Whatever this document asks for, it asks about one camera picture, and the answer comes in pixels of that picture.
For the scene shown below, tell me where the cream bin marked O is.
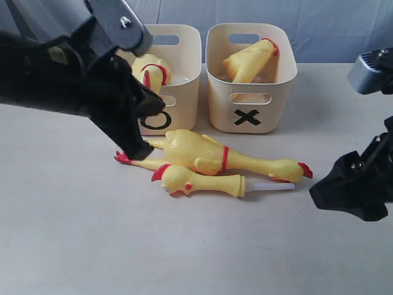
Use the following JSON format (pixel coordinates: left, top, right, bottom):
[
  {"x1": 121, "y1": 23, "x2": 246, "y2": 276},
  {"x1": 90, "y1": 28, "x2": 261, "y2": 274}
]
[{"x1": 118, "y1": 24, "x2": 201, "y2": 136}]

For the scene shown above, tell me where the headless yellow rubber chicken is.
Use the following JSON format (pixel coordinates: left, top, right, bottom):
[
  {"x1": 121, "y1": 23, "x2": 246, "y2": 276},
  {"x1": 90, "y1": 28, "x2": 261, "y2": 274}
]
[{"x1": 222, "y1": 38, "x2": 278, "y2": 84}]

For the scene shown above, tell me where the cream bin marked X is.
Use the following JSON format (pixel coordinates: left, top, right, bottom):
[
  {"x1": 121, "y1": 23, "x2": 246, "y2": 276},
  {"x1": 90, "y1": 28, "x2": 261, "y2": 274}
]
[{"x1": 206, "y1": 23, "x2": 298, "y2": 133}]

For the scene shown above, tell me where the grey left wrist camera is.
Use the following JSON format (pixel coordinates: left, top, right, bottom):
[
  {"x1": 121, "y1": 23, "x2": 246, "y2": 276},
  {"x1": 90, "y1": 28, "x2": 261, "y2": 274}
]
[{"x1": 85, "y1": 0, "x2": 153, "y2": 57}]

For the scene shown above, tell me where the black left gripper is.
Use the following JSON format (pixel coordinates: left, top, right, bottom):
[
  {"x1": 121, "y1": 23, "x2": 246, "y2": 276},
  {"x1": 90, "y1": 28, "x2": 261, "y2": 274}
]
[{"x1": 1, "y1": 31, "x2": 165, "y2": 160}]

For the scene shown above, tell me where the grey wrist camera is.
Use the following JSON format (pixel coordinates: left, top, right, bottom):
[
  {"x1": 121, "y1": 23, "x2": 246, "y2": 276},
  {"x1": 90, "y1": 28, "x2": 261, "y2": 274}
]
[
  {"x1": 85, "y1": 0, "x2": 153, "y2": 57},
  {"x1": 348, "y1": 47, "x2": 392, "y2": 95}
]

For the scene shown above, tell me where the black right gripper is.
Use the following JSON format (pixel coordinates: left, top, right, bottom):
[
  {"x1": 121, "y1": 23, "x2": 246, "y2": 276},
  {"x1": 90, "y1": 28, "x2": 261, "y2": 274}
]
[{"x1": 309, "y1": 117, "x2": 392, "y2": 222}]

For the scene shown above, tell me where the large yellow rubber chicken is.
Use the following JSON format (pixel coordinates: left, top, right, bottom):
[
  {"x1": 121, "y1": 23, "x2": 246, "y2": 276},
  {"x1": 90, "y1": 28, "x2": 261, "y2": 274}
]
[{"x1": 114, "y1": 129, "x2": 313, "y2": 183}]

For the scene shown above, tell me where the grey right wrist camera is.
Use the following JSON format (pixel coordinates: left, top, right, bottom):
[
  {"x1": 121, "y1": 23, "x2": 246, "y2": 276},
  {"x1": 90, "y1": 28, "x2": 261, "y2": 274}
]
[{"x1": 348, "y1": 47, "x2": 392, "y2": 95}]

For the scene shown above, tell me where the severed rubber chicken head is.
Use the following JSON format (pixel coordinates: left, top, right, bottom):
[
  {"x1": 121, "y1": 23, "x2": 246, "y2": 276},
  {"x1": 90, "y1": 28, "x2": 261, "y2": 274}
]
[{"x1": 151, "y1": 164, "x2": 295, "y2": 198}]

